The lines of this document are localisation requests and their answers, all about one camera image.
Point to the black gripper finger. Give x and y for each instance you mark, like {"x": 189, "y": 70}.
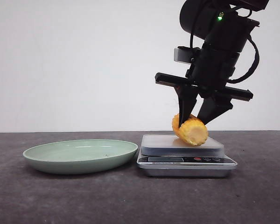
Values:
{"x": 187, "y": 99}
{"x": 214, "y": 105}

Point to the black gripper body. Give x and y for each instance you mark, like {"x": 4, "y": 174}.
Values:
{"x": 210, "y": 72}

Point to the silver digital kitchen scale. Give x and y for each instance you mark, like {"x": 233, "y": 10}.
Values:
{"x": 167, "y": 155}

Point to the yellow corn cob piece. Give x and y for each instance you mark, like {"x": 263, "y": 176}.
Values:
{"x": 192, "y": 131}

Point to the green shallow plate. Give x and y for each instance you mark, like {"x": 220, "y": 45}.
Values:
{"x": 72, "y": 157}

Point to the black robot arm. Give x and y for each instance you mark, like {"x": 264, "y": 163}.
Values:
{"x": 225, "y": 34}

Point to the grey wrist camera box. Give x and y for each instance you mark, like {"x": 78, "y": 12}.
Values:
{"x": 186, "y": 55}

